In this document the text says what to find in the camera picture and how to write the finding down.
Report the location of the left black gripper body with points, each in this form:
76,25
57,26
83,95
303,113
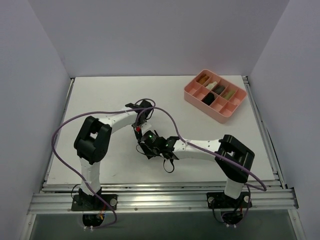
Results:
136,135

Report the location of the olive rolled cloth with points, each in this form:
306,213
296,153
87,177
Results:
228,94

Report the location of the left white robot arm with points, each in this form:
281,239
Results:
92,141

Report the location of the white rolled cloth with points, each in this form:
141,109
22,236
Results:
211,85

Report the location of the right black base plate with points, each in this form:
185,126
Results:
218,200

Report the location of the pink compartment organizer box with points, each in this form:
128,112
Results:
221,109

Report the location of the black rolled cloth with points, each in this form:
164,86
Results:
208,99

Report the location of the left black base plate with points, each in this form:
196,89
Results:
83,202

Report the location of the aluminium rail frame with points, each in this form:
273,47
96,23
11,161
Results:
274,214

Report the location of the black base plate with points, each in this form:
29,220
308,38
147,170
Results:
83,202
218,200

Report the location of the orange rolled cloth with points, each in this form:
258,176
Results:
203,79

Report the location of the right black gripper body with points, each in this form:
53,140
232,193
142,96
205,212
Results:
146,149

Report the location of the dark grey rolled cloth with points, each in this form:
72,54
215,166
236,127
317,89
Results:
219,89

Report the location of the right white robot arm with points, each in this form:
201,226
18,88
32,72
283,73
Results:
233,157

